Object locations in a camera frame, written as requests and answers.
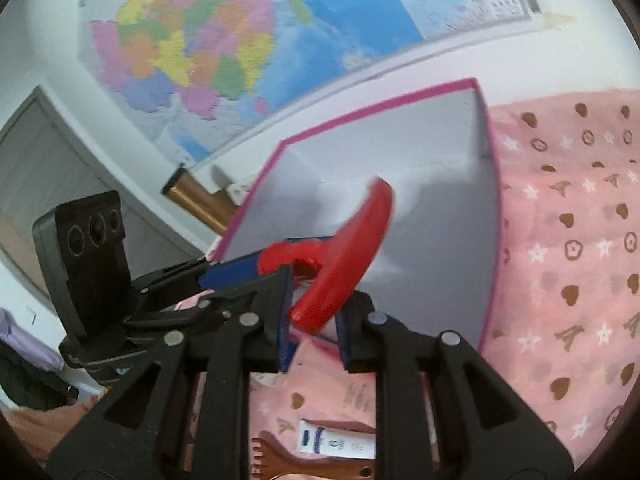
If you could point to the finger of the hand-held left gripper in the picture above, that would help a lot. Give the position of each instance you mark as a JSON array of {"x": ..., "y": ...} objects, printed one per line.
[
  {"x": 230, "y": 271},
  {"x": 155, "y": 317}
]

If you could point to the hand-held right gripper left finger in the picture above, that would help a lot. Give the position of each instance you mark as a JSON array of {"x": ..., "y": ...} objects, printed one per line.
[{"x": 284, "y": 330}]

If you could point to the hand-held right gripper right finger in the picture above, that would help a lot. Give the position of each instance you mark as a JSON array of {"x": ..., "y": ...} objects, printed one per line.
[{"x": 344, "y": 340}]

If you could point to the red plastic hook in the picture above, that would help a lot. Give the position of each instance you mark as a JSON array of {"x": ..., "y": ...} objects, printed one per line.
[{"x": 345, "y": 260}]

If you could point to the pink cardboard box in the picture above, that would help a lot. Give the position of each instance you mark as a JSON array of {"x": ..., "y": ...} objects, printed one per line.
[{"x": 400, "y": 160}]

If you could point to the person's left forearm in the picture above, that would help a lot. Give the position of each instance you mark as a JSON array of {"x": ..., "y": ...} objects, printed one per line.
[{"x": 50, "y": 422}]

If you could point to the gold metallic roll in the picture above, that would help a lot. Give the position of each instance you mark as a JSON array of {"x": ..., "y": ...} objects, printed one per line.
[{"x": 200, "y": 200}]

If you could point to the grey door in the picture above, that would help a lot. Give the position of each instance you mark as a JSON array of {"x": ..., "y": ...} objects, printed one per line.
[{"x": 50, "y": 170}]

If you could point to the white tube with blue label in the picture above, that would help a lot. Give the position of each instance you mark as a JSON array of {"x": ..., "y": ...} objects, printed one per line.
[{"x": 335, "y": 442}]

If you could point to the lilac cloth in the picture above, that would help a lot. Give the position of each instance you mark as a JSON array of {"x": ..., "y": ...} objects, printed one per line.
[{"x": 20, "y": 342}]

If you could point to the brown wooden comb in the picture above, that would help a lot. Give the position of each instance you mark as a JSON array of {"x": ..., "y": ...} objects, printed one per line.
[{"x": 310, "y": 470}]

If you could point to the dark cloth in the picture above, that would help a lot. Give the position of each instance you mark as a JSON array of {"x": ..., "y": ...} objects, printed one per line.
[{"x": 27, "y": 382}]

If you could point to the pink printed blanket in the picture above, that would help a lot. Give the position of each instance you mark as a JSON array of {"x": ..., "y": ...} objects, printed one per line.
[{"x": 575, "y": 210}]

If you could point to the beige tape strip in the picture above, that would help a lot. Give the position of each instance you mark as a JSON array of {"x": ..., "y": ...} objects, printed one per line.
[{"x": 557, "y": 20}]

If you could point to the colourful wall map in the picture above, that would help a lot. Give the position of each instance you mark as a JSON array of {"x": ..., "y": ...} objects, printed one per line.
[{"x": 225, "y": 35}]

